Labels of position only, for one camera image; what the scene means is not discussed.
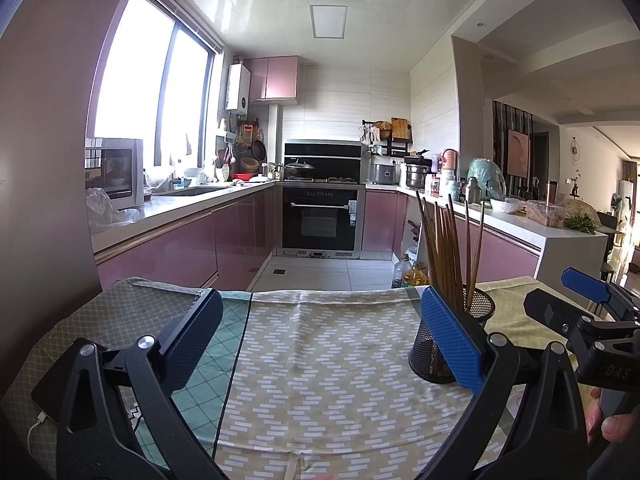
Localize yellow cooking oil bottle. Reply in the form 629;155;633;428
402;260;430;287

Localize white kitchen countertop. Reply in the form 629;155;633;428
90;180;276;253

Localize patterned beige teal tablecloth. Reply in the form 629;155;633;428
0;275;616;480

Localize kitchen window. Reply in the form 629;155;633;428
92;0;223;168

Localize dark smartphone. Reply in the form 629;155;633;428
31;357;81;423

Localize black built-in oven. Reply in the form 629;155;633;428
281;185;366;261

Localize white charging cable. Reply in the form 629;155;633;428
27;409;51;463

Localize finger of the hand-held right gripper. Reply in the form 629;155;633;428
561;267;640;321
523;287;640;391

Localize person's right hand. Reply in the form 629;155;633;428
585;387;633;448

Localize wall-mounted kitchen rack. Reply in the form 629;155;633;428
361;117;413;158

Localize clear food container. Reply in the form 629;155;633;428
526;200;568;228

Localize framed wall painting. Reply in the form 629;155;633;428
507;129;531;178

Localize black lidded wok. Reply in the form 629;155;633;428
282;157;317;181

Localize black range hood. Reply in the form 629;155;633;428
284;141;363;183

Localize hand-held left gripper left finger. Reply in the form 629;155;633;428
56;287;226;480

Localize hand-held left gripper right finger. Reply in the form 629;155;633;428
420;285;588;480

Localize square ceiling light panel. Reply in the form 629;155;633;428
309;5;347;39

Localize pink upper wall cabinet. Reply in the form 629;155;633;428
242;56;301;106

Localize silver countertop oven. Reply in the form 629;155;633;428
84;137;146;211

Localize black mesh utensil holder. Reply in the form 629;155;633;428
408;282;496;385

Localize clear plastic bag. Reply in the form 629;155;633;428
86;187;141;231

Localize silver rice cooker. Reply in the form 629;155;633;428
370;162;400;186

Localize white peninsula counter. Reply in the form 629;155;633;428
365;182;608;281

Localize dark cooking oil bottle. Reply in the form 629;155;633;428
391;254;413;289

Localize stainless steel pot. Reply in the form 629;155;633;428
404;156;433;190

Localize dark slatted room divider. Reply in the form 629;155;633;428
492;100;535;196

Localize bunch of green herbs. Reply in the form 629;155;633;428
565;212;598;236

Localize bunch of wooden chopsticks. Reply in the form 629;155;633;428
415;192;486;306

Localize white wall water heater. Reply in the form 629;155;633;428
226;64;252;112

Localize pink kitchen base cabinets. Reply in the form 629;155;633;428
361;190;543;281
95;187;277;293

